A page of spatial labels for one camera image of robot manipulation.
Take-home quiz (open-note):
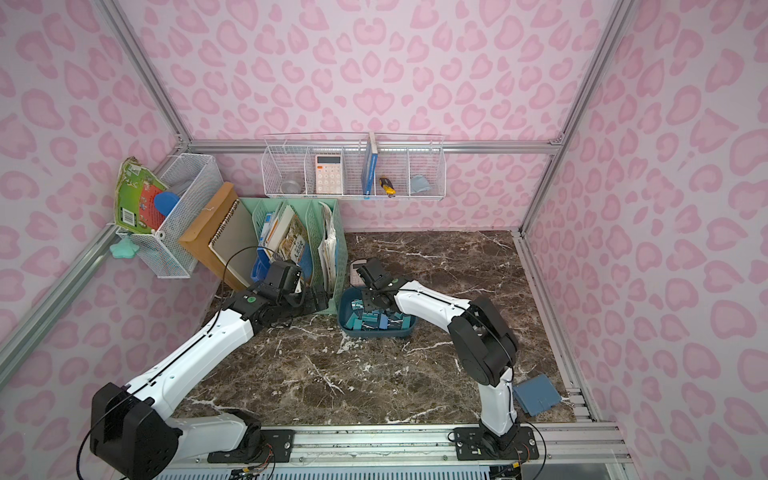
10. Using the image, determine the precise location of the green packaged card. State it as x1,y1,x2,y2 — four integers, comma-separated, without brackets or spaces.
115,157,167,234

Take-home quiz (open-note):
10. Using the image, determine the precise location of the white wire wall basket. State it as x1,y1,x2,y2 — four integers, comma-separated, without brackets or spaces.
261,132,447,200

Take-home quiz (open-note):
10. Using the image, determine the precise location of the light blue cup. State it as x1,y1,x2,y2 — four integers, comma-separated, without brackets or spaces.
410,175,432,195

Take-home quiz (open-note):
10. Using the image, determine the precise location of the blue book in basket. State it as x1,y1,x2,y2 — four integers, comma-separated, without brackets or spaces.
361,131,379,198

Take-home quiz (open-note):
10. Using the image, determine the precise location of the mint star hook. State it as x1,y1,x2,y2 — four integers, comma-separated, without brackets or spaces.
109,236,140,259

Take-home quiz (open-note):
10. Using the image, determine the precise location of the blue grey notebook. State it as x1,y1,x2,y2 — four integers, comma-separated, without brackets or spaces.
513,374,562,417

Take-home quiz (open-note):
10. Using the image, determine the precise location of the green file organizer rack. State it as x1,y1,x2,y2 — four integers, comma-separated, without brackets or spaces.
239,197,348,315

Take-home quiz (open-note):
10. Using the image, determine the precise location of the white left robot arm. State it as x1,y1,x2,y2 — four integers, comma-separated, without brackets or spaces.
78,261,309,479

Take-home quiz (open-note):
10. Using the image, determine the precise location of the brown cardboard folder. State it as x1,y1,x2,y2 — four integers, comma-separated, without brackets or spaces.
179,182,246,290

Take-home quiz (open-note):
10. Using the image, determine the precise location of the yellow black small tool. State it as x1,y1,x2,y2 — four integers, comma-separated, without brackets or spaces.
379,177,396,198

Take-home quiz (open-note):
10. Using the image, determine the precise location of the blue round disc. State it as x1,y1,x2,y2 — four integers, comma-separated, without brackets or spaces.
153,191,180,217

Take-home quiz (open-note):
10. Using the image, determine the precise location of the white papers stack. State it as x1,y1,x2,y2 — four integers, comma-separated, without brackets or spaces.
318,202,337,296

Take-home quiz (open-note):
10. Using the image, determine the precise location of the dark teal storage box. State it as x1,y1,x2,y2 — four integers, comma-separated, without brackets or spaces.
337,287,419,338

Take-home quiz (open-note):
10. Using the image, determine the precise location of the white mesh side basket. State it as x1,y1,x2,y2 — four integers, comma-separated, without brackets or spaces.
117,153,223,279

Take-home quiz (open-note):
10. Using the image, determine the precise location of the white orange calculator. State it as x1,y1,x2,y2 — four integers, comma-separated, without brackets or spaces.
315,154,344,195

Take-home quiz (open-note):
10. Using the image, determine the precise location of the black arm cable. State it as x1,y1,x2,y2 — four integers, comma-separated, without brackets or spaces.
206,244,283,337

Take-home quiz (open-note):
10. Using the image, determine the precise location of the yellow cover magazine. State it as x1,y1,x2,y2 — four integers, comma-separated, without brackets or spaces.
264,202,313,283

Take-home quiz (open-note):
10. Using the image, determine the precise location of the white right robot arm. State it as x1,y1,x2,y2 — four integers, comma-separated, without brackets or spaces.
356,259,519,437

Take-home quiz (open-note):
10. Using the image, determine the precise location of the clear tape roll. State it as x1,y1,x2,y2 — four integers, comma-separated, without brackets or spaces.
280,179,304,195

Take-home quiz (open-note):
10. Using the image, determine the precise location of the grey spiral notebook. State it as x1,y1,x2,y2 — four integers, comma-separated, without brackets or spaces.
209,200,259,288

